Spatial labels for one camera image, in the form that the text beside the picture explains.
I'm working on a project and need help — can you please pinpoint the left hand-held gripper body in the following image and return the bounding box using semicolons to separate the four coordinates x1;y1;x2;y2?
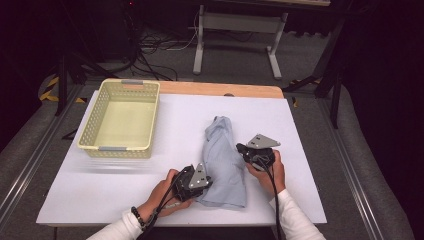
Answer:
171;162;210;203

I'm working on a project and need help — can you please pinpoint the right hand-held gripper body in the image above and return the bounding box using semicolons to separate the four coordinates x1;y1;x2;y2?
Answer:
244;133;282;172

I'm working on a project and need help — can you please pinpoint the light blue knit garment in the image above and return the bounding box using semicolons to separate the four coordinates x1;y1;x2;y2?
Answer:
194;115;249;210

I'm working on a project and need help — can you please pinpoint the pale yellow plastic basket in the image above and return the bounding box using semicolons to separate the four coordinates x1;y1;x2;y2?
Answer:
77;78;161;160

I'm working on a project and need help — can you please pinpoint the person's right hand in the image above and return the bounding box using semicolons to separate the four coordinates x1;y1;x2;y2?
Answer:
245;149;287;196

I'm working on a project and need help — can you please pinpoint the person's left hand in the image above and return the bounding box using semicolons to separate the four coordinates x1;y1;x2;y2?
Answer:
137;168;194;219

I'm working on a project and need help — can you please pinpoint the white sheet table cover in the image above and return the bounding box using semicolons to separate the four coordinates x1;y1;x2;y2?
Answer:
35;89;328;228

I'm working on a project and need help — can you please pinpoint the black metal stand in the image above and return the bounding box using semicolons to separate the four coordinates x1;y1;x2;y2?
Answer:
283;16;355;130
55;0;113;117

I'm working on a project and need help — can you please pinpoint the white metal stand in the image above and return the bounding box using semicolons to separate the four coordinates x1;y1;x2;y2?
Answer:
192;0;332;80

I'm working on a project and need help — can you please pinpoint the yellow black hazard tape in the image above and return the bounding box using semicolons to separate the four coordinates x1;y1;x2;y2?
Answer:
39;76;88;104

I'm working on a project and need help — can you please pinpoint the left hand-held gripper black cable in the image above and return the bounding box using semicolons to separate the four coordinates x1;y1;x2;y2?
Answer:
138;165;188;240

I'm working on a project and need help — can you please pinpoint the hand-held gripper black cable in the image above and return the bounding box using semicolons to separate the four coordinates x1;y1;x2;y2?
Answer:
255;158;283;240
138;165;188;240

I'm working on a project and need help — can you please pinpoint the right hand-held gripper black cable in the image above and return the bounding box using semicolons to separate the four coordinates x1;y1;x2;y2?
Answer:
255;158;283;240

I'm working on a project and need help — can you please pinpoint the dark bead bracelet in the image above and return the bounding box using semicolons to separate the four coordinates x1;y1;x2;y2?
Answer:
130;206;148;232

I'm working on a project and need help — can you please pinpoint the metal floor rail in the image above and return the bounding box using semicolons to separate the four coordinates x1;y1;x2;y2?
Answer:
316;98;385;240
0;83;85;222

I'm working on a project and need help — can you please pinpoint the white cable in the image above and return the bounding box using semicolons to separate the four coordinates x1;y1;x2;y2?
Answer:
165;9;202;52

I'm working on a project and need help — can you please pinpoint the black floor cables bundle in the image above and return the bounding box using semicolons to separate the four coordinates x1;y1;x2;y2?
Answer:
109;19;201;82

